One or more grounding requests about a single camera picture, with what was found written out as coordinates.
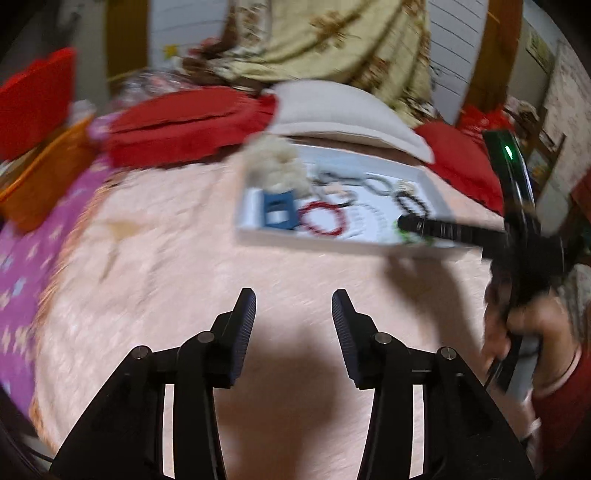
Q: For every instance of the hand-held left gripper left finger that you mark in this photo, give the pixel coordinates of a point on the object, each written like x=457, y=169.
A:
x=244, y=323

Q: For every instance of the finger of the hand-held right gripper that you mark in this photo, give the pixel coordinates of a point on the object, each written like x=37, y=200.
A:
x=452, y=233

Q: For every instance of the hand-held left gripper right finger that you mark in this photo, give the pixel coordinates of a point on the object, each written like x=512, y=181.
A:
x=344, y=323

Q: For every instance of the white cardboard box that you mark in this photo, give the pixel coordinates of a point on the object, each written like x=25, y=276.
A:
x=254, y=207

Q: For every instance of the blue hair claw clip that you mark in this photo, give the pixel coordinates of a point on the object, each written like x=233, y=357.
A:
x=277, y=207

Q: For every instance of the cream dotted scrunchie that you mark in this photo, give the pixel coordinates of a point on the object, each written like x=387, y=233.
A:
x=277, y=161

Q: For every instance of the person's right hand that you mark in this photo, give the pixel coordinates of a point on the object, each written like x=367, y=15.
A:
x=494, y=332

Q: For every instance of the plain red cushion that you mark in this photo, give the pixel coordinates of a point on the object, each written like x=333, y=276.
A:
x=461, y=161

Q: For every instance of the red plastic bag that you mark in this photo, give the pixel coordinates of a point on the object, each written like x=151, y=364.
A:
x=482, y=120

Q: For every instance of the pink quilted bedspread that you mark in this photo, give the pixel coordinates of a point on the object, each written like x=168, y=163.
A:
x=184, y=277

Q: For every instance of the white slatted headboard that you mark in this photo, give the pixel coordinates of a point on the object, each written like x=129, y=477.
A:
x=452, y=46

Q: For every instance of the white pillow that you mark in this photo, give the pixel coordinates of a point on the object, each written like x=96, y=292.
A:
x=346, y=110

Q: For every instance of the red ruffled cushion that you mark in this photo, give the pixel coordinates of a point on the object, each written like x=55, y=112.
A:
x=184, y=124

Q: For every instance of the purple floral sheet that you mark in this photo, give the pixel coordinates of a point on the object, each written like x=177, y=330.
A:
x=27, y=277

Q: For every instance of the floral beige blanket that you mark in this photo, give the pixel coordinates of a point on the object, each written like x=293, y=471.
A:
x=323, y=41

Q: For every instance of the orange plastic basket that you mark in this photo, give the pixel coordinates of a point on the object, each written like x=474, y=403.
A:
x=41, y=184

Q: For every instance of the clear plastic bag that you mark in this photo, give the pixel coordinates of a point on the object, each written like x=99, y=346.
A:
x=143, y=90

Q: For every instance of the red paper bag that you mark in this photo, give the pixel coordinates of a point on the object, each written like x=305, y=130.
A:
x=37, y=101

